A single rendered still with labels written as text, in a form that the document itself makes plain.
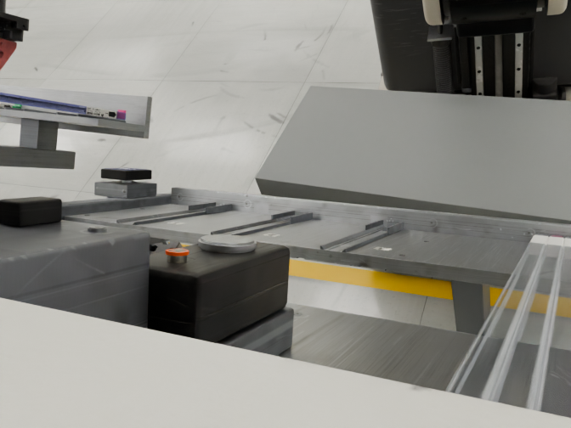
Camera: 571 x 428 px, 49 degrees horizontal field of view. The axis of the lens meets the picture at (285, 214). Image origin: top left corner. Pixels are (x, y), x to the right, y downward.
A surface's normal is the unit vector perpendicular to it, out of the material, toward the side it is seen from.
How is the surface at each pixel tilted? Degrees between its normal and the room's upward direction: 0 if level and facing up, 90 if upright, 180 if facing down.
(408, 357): 43
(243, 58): 0
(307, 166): 0
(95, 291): 90
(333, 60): 0
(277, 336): 90
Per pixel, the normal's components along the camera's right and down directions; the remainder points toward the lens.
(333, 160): -0.25, -0.67
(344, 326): 0.05, -0.99
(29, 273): 0.91, 0.10
